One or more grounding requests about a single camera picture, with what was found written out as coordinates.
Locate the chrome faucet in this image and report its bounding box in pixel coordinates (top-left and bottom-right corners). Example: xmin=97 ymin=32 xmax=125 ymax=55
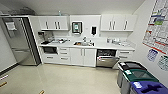
xmin=82 ymin=35 xmax=88 ymax=44

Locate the white sink base cabinet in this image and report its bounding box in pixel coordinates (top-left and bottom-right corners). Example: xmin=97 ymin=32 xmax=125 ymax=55
xmin=69 ymin=47 xmax=98 ymax=68

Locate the black soap dispenser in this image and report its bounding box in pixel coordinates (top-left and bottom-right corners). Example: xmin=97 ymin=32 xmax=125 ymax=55
xmin=91 ymin=25 xmax=98 ymax=36

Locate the steel paper towel dispenser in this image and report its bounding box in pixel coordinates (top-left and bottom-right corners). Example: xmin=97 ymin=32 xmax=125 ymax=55
xmin=71 ymin=20 xmax=84 ymax=35

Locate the dish soap bottle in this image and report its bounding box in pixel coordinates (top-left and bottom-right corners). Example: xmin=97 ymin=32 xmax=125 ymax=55
xmin=107 ymin=37 xmax=112 ymax=44

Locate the black built-in microwave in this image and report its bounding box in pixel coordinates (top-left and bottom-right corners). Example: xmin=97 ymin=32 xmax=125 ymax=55
xmin=42 ymin=45 xmax=59 ymax=55

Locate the small blue bottle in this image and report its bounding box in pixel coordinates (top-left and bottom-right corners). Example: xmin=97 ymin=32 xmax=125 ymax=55
xmin=58 ymin=10 xmax=63 ymax=17

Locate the grey bin black lid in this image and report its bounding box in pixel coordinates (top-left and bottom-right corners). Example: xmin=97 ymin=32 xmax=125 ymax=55
xmin=116 ymin=61 xmax=148 ymax=88

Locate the grey bin green lid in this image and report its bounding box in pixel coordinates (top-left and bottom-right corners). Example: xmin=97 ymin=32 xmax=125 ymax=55
xmin=121 ymin=68 xmax=160 ymax=94

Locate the stainless steel refrigerator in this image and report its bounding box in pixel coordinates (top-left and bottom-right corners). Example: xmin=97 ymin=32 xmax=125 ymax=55
xmin=1 ymin=16 xmax=41 ymax=66

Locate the round grey fan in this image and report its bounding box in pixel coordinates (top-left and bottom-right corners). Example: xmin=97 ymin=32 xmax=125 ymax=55
xmin=1 ymin=7 xmax=36 ymax=17

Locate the grey bin blue lid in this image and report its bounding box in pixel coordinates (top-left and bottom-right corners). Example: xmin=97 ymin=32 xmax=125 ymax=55
xmin=129 ymin=80 xmax=168 ymax=94

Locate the white upper wall cabinet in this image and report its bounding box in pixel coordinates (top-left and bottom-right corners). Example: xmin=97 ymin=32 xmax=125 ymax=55
xmin=37 ymin=15 xmax=70 ymax=32
xmin=100 ymin=13 xmax=138 ymax=33

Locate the small blue wall notice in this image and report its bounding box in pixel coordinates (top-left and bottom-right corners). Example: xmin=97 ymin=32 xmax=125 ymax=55
xmin=146 ymin=48 xmax=158 ymax=63

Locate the large colourful wall poster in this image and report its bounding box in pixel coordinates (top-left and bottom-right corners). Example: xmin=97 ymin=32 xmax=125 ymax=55
xmin=142 ymin=0 xmax=168 ymax=56

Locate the small green wall notice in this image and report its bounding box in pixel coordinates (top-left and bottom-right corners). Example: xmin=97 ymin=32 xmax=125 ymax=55
xmin=156 ymin=54 xmax=168 ymax=72

